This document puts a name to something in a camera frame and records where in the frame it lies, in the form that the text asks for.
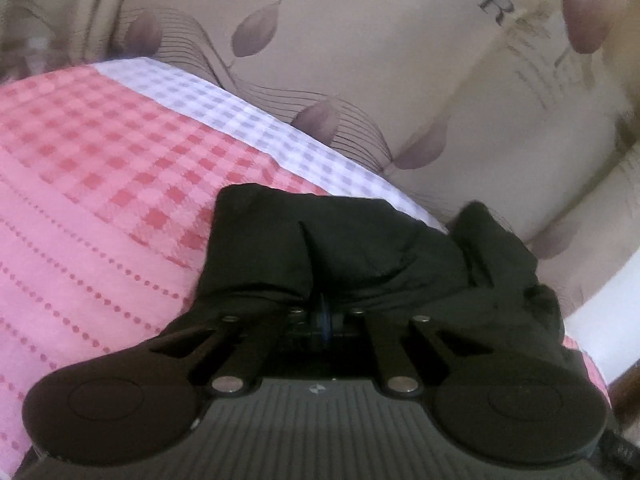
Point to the pink purple checked bed sheet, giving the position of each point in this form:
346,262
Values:
109,173

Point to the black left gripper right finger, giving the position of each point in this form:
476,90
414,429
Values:
499,405

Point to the black garment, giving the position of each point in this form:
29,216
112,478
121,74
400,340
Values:
270,250

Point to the beige leaf pattern curtain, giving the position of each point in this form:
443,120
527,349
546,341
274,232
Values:
529,106

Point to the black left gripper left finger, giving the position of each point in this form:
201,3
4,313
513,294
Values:
138,402

